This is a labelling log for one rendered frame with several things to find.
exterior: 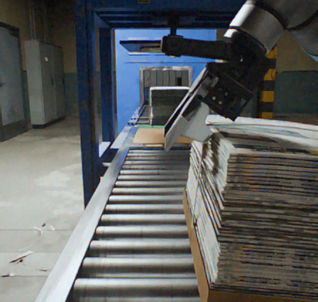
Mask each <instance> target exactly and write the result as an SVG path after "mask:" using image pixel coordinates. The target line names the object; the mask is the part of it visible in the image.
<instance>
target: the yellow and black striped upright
mask: <svg viewBox="0 0 318 302"><path fill-rule="evenodd" d="M276 55H277V47H272V49H271V50H270V52H269V53H267V54H265V57H267V58H268V59H270V60H271V61H273V62H274V63H273V64H272V66H271V67H270V69H269V70H268V71H267V73H266V74H265V75H264V77H263V79H262V80H261V95H260V107H259V119H267V120H272V114H273V95H274V85H275V66H276Z"/></svg>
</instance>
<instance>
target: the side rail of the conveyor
mask: <svg viewBox="0 0 318 302"><path fill-rule="evenodd" d="M128 151H130V147H120V148H119V150H118V151H117V153H116V155H115V157H114V159H113V161H112V162H111V164H110V166H109V167H108V169H107V172H106V173H105V175H104V177H103V179H102V181H101V183H100V184H99V186H98V188H97V190H96V191H95V193H94V195H93V197H92V199H91V200H90V202H89V204H88V206H87V208H86V209H85V211H84V213H83V215H82V216H81V218H80V220H78V221H79V222H78V223H77V226H76V228H75V230H74V232H73V233H72V235H71V237H70V238H69V240H68V242H67V244H66V245H65V248H64V249H63V251H62V253H61V255H60V256H59V258H58V260H57V262H56V263H55V265H54V267H53V269H52V271H51V272H50V274H49V276H48V278H47V280H46V281H45V283H44V285H43V287H42V289H41V290H40V292H39V294H38V296H37V298H36V299H35V301H34V302H72V290H73V286H74V284H75V282H76V280H77V279H81V278H82V277H81V273H82V265H83V262H84V260H85V259H86V258H89V248H90V244H91V243H92V241H95V234H96V231H97V228H98V227H100V224H101V218H102V216H103V215H105V208H106V205H108V204H109V198H110V196H111V195H112V190H113V189H114V188H115V183H116V181H117V179H118V177H119V175H120V172H121V168H122V165H123V164H124V161H125V158H126V156H127V153H128Z"/></svg>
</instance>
